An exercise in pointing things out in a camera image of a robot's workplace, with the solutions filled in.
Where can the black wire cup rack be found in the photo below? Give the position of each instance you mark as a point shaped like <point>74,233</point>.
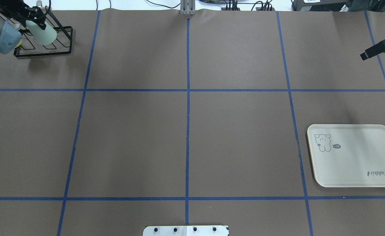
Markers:
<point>30,46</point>

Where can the black device on desk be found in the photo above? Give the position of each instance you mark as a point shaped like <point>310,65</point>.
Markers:
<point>318,5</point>

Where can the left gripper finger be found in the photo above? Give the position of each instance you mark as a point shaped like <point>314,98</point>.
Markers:
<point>37,16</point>

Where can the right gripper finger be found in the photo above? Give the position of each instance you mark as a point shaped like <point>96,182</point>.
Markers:
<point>374,50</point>

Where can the cream rabbit print tray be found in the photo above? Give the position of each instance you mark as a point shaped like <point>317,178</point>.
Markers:
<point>347,155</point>

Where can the white metal base plate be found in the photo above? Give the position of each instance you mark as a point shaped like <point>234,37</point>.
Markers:
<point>197,230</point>

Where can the green plastic cup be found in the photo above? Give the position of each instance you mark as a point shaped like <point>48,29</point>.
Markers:
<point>44,36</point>

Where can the grey aluminium post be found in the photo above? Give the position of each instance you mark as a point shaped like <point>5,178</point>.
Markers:
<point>187,7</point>

